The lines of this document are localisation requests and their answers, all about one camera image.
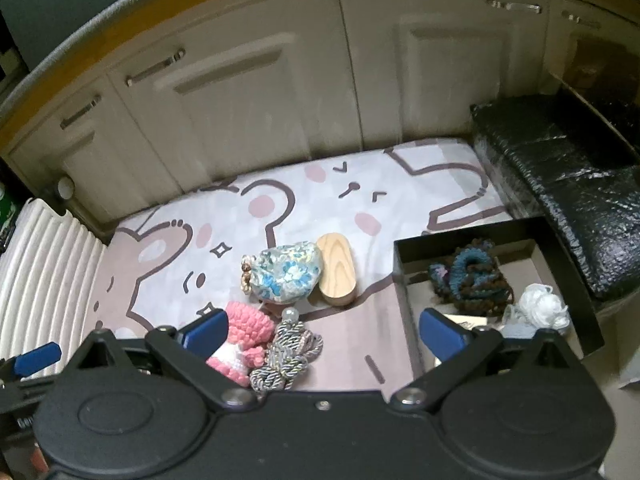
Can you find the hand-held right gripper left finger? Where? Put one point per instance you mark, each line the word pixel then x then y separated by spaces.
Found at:
pixel 205 332

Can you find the grey countertop with wooden edge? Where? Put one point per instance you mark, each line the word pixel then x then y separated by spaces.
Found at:
pixel 125 17

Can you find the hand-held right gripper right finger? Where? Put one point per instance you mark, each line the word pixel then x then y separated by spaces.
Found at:
pixel 440 335

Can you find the black cardboard box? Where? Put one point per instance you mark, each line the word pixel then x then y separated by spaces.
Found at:
pixel 525 267

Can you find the bear printed blanket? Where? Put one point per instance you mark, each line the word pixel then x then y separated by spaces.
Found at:
pixel 310 195

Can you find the black wrapped package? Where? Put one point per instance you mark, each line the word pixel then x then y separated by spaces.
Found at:
pixel 560 160

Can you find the yellow tissue pack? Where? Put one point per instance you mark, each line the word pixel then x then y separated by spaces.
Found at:
pixel 472 321

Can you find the dark crochet scrunchie bundle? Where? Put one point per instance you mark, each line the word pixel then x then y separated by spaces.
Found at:
pixel 470 277

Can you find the green white carton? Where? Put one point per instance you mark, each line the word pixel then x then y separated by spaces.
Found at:
pixel 5 215

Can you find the pink crochet ball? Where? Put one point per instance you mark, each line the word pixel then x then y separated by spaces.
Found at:
pixel 247 321

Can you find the brown cardboard flap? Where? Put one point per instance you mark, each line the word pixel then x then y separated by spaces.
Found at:
pixel 595 111

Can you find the pink white crochet doll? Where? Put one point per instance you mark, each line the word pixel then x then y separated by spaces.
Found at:
pixel 235 360

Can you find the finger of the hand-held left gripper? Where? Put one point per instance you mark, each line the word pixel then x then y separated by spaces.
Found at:
pixel 37 359

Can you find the oval wooden box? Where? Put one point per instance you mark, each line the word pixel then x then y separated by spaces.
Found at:
pixel 337 270

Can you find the cream cabinet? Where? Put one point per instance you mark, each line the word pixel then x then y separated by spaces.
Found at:
pixel 280 110

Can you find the blue floral fabric pouch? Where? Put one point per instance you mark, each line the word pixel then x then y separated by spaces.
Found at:
pixel 287 272

